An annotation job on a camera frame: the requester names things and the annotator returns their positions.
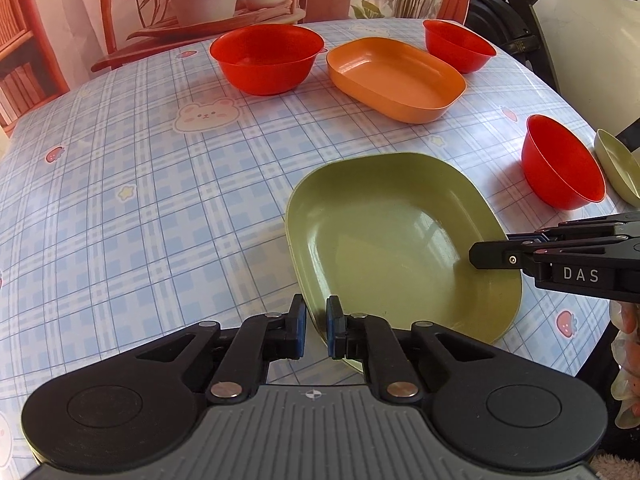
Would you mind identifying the small red bowl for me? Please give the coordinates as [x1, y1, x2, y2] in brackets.
[423, 20, 497, 74]
[521, 114, 606, 210]

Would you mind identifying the pale green plate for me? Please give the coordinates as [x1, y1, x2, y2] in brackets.
[594, 129, 640, 209]

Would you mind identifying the green rectangular plate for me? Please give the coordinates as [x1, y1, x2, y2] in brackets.
[285, 153, 523, 344]

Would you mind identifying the orange rectangular plate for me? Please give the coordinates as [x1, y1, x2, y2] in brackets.
[326, 37, 466, 124]

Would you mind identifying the large red bowl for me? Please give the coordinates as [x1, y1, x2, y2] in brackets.
[209, 24, 326, 96]

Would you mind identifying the black exercise bike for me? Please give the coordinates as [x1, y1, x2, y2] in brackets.
[465, 0, 639, 98]

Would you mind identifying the printed room backdrop cloth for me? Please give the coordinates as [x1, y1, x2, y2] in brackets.
[1, 0, 470, 132]

